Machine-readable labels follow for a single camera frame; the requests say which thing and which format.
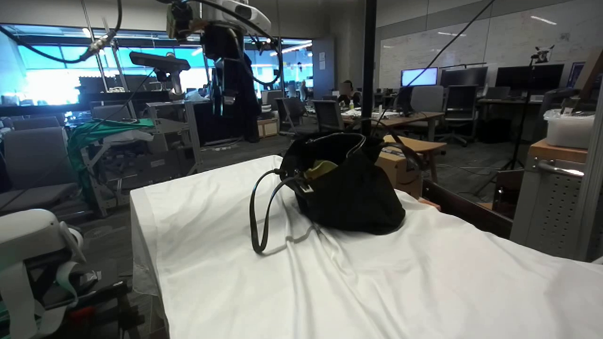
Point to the teal green fabric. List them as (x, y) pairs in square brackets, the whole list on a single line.
[(107, 132)]

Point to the gray upholstered chair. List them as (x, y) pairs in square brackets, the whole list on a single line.
[(31, 156)]

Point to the yellow-green cloth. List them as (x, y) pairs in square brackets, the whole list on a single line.
[(321, 168)]

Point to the wooden board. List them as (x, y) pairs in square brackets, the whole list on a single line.
[(557, 153)]

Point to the aluminium frame post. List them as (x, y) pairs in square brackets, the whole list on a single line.
[(595, 188)]

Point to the black camera tripod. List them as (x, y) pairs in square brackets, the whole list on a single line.
[(525, 113)]

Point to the gray perforated metal cabinet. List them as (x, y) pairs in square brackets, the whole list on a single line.
[(549, 207)]

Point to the black hanging coat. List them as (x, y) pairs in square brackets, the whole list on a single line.
[(248, 119)]

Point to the black low bench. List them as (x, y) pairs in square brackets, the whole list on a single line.
[(472, 209)]

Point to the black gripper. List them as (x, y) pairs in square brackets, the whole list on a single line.
[(222, 45)]

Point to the cardboard box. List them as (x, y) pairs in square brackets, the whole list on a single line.
[(402, 164)]

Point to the wooden bench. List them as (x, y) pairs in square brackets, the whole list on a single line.
[(431, 145)]

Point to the blue lit monitor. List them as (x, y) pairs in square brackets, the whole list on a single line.
[(419, 77)]

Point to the black office chair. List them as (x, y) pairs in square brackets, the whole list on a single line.
[(463, 106), (329, 113)]

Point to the white plastic container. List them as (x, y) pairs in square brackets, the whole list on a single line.
[(568, 126)]

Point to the white tablecloth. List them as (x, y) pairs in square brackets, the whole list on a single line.
[(408, 283)]

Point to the black vertical pole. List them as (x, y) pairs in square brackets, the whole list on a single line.
[(370, 62)]

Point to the dark wide monitor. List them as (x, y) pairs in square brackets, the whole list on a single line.
[(529, 77)]

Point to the wooden desk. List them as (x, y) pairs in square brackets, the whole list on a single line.
[(408, 117)]

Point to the seated person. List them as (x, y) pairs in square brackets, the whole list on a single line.
[(348, 92)]

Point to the black camera on stand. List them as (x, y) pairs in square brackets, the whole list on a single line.
[(161, 62)]

